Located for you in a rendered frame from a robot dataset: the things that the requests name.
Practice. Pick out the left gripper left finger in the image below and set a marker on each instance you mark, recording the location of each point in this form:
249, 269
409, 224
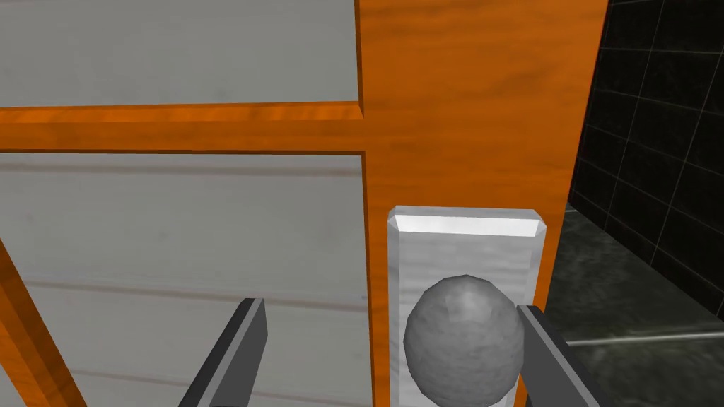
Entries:
235, 356

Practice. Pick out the orange wooden glazed door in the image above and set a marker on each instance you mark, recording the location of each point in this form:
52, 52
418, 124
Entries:
464, 113

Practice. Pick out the grey ball door knob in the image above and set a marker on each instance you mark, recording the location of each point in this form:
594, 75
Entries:
464, 339

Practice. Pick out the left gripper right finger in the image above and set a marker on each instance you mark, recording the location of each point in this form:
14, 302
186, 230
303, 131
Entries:
557, 362

